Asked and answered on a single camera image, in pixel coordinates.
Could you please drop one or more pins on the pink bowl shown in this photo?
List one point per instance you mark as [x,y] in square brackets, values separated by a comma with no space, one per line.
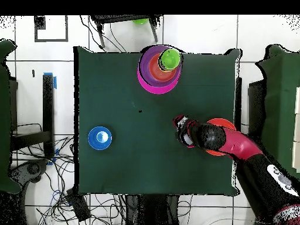
[161,90]

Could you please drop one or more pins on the small orange bowl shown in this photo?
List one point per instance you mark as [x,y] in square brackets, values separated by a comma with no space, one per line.
[157,75]

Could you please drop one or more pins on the green cup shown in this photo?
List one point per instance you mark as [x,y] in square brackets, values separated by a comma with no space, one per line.
[170,59]

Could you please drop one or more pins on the purple bowl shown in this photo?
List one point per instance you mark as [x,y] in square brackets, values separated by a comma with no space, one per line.
[144,68]

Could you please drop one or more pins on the green bowl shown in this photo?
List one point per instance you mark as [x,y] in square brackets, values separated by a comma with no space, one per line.
[140,21]

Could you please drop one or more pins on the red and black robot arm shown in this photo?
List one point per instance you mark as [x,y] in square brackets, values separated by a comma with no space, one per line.
[241,144]

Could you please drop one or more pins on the large orange bowl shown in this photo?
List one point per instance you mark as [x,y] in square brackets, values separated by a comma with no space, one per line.
[222,123]

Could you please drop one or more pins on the dark green tablecloth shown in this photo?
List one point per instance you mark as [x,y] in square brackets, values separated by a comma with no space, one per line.
[105,105]

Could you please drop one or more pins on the blue bowl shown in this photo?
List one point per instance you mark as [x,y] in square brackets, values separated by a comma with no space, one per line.
[99,138]

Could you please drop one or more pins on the green side table cloth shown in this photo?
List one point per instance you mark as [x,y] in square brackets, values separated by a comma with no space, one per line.
[281,105]
[4,117]

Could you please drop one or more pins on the white boxes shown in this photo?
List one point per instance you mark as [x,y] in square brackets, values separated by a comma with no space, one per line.
[296,129]

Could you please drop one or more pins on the black metal stool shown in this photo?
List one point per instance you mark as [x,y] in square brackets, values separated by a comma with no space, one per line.
[112,18]

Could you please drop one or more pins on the blue tape strip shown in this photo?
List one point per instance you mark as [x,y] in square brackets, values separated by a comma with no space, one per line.
[55,83]

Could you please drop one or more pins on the black power brick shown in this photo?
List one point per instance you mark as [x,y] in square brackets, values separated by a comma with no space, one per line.
[78,206]

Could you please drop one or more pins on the black cross beam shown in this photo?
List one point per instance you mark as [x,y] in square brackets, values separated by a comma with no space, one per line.
[30,140]

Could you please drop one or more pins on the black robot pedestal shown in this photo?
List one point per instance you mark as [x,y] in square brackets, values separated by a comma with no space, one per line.
[152,211]

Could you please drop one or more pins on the black upright post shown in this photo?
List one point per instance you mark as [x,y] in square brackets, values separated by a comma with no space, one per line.
[48,105]

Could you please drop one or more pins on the black pedestal foot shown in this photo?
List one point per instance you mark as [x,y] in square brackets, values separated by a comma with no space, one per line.
[32,168]

